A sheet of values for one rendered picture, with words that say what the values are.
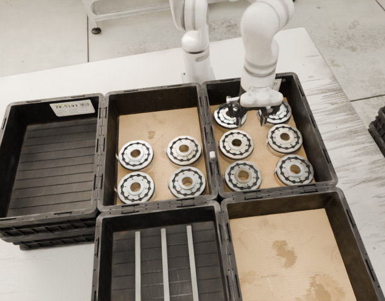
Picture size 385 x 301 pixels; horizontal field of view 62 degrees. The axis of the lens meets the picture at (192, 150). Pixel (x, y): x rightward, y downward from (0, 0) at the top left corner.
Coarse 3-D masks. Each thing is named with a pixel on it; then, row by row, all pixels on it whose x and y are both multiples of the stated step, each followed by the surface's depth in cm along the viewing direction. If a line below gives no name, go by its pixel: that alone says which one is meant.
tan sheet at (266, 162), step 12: (216, 108) 107; (252, 120) 104; (216, 132) 102; (252, 132) 101; (264, 132) 101; (216, 144) 100; (264, 144) 99; (252, 156) 96; (264, 156) 96; (276, 156) 96; (264, 168) 94; (264, 180) 92; (312, 180) 91
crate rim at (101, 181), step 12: (180, 84) 100; (192, 84) 100; (108, 96) 99; (108, 108) 97; (204, 108) 95; (204, 120) 92; (204, 132) 90; (216, 192) 80; (132, 204) 79; (144, 204) 79; (156, 204) 79; (168, 204) 79
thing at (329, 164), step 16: (224, 80) 100; (240, 80) 100; (304, 96) 95; (208, 112) 94; (208, 128) 90; (320, 144) 86; (336, 176) 80; (224, 192) 80; (240, 192) 79; (256, 192) 79; (272, 192) 79
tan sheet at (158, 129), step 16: (160, 112) 108; (176, 112) 107; (192, 112) 107; (128, 128) 104; (144, 128) 104; (160, 128) 104; (176, 128) 104; (192, 128) 103; (160, 144) 101; (160, 160) 97; (160, 176) 94; (160, 192) 92; (208, 192) 91
